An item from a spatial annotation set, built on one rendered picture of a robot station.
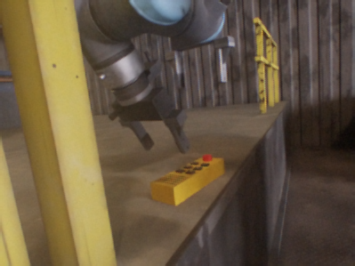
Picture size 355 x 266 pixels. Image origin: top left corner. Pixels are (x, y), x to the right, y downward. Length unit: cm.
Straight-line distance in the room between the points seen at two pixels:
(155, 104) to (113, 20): 16
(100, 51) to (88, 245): 30
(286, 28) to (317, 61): 65
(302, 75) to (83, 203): 378
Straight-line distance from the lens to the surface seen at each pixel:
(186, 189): 58
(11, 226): 36
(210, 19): 46
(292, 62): 397
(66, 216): 34
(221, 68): 60
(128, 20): 37
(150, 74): 50
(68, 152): 32
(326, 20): 405
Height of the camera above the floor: 96
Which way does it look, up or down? 9 degrees down
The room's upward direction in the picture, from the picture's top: 6 degrees counter-clockwise
